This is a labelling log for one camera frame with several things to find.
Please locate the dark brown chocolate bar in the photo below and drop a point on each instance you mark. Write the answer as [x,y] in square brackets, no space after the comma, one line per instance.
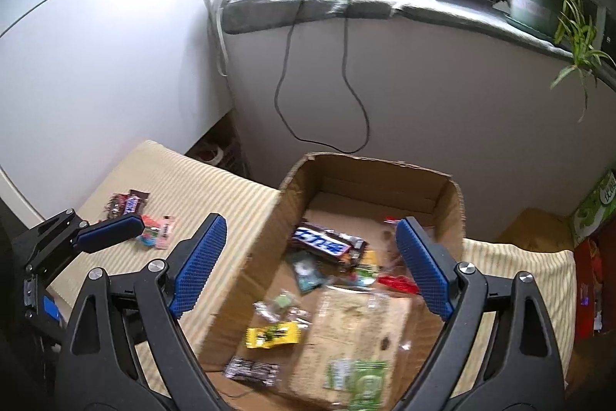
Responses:
[322,243]

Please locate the small pink candy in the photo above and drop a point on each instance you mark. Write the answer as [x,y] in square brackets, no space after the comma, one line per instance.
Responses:
[166,230]

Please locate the potted spider plant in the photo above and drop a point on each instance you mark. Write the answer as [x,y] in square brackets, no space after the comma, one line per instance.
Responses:
[532,4]

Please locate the red box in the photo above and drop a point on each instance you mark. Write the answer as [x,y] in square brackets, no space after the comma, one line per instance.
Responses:
[587,290]

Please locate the green candy packet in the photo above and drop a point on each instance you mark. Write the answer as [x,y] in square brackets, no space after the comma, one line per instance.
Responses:
[361,379]

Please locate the small brown chocolate bar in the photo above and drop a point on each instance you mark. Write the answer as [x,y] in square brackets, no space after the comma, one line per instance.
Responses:
[134,201]

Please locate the clear red-ended cake packet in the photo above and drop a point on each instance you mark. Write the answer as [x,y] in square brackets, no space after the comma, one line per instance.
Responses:
[397,283]

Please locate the yellow candy packet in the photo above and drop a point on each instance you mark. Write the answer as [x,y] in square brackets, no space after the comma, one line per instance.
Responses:
[272,335]

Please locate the cardboard box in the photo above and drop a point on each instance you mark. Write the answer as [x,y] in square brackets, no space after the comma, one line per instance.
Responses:
[365,184]

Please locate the teal mint packet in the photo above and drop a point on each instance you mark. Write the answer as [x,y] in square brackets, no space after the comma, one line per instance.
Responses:
[309,276]

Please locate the green printed box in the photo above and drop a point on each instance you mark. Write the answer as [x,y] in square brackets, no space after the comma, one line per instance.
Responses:
[594,209]

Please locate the red-ended chocolate cake packet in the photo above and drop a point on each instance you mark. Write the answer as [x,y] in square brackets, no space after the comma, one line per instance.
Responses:
[114,205]

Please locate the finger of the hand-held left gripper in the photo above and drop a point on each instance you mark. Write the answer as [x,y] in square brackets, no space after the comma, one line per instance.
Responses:
[110,233]

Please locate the white bowl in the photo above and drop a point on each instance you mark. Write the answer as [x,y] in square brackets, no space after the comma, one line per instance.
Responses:
[211,153]

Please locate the brown cushion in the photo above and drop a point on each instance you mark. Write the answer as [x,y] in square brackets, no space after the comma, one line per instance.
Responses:
[534,230]

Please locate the large clear snack bag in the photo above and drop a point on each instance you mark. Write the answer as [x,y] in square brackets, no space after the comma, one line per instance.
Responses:
[356,329]

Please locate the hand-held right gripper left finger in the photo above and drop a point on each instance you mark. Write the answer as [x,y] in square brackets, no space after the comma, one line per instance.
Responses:
[199,266]

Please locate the small teal candy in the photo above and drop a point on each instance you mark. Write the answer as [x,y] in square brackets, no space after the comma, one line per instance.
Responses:
[150,234]

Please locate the striped blanket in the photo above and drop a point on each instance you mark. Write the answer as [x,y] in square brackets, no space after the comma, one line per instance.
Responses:
[202,180]

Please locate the clear-wrapped green candy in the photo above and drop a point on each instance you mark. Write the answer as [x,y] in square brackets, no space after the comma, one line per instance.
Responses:
[281,302]

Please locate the black patterned candy packet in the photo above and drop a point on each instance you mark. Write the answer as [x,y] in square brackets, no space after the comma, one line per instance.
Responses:
[250,370]

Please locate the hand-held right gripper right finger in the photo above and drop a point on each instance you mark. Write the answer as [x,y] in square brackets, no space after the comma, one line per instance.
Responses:
[426,269]

